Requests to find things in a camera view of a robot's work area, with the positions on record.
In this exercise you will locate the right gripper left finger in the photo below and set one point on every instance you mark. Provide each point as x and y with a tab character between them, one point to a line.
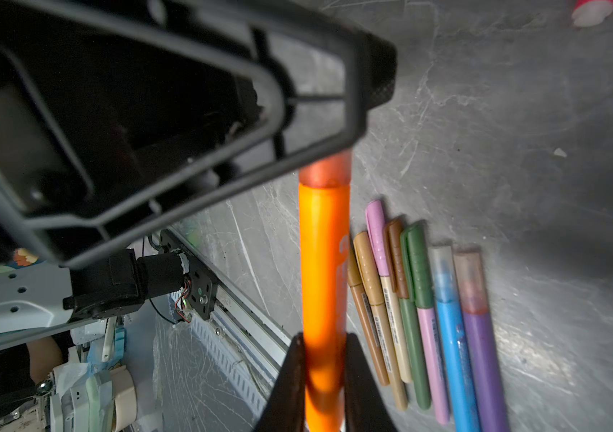
285	408

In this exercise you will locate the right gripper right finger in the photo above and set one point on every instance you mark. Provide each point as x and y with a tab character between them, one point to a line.
364	408

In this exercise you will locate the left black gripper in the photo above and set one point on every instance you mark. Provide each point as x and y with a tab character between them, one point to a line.
119	118

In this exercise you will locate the purple highlighter pen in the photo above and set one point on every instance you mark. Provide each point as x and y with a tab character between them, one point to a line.
480	333

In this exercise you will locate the orange highlighter pen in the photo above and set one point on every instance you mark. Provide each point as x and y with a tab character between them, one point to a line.
324	248

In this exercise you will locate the orange pen cap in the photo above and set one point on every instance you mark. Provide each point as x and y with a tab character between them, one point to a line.
328	173

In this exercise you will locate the red pen cap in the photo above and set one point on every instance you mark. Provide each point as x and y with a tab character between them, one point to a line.
589	13

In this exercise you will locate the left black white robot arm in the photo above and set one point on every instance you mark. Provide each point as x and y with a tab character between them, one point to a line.
38	295

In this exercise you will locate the dark green pen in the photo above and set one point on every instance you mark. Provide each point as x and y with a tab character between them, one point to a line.
413	335

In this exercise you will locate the blue highlighter pen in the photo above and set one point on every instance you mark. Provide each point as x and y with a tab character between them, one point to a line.
453	337

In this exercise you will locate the pink pen green cap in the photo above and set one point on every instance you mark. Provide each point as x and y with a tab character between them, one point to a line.
419	279

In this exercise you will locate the brown pen tan cap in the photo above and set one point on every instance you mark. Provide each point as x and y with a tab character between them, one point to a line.
372	285

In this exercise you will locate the brown pen pink cap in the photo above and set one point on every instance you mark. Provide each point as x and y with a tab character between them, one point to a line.
363	307

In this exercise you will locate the tan brown pen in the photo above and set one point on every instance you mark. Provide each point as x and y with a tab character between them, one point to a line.
392	232

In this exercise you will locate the beige pen pink cap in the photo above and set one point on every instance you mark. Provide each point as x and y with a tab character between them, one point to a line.
375	221

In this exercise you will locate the white slotted cable duct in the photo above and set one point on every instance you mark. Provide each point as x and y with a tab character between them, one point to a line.
233	363

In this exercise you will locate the aluminium front rail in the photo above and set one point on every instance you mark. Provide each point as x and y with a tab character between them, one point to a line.
264	341

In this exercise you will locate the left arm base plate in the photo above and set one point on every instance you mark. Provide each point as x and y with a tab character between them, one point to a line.
199	283

